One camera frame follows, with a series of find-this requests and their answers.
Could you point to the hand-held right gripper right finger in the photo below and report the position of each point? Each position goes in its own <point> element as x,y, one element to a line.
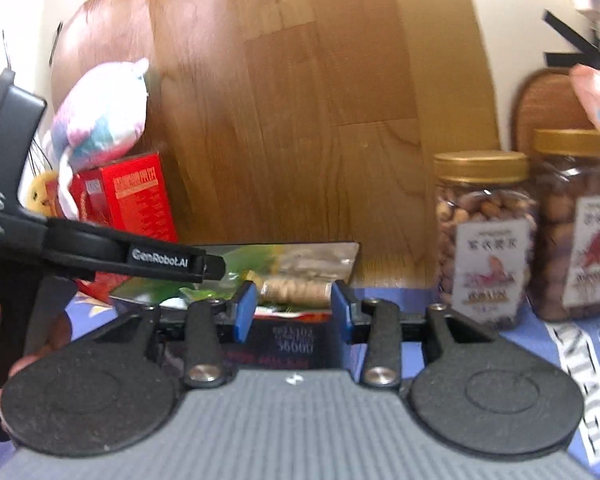
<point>341,312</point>

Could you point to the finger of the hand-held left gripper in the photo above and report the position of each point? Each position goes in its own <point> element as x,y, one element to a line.
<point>170,260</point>

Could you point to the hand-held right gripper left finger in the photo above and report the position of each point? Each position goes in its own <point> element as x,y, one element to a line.
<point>244,312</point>

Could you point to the dark green cracker packet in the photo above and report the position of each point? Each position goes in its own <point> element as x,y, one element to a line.
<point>150,292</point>

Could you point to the red snack packet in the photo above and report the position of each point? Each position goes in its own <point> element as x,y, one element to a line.
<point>290,315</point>

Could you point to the clear nut bar packet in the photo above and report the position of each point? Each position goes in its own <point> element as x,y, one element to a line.
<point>295,292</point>

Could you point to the yellow-green snack packet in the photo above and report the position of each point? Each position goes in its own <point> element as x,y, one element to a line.
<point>250,260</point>

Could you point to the black tin box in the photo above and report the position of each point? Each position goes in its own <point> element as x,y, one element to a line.
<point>300,347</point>

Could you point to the clear peanut packet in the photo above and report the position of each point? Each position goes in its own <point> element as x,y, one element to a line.
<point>315,262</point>

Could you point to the person's left hand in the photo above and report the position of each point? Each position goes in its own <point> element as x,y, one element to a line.
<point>60,332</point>

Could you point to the yellow plush duck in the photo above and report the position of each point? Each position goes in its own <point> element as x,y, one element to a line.
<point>42,192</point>

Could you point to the red gift box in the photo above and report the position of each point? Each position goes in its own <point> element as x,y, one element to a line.
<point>140,200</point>

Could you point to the pastel plush unicorn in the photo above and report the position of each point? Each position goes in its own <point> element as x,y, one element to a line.
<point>105,110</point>

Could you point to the short black tape strip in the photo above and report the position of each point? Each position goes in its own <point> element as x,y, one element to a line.
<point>56,45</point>

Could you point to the cashew nut jar gold lid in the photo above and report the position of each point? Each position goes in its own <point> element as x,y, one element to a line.
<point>480,210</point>

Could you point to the blue printed blanket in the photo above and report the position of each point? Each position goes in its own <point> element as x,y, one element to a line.
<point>530,337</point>

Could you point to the wood grain sheet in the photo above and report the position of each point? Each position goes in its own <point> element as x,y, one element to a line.
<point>305,110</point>

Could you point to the pecan nut jar gold lid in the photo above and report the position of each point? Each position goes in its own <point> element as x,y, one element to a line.
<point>560,210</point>

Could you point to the brown rounded board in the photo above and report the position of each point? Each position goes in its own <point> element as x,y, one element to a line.
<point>545,105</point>

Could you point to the black tape cross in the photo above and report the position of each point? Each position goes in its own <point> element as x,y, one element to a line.
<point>580,59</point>

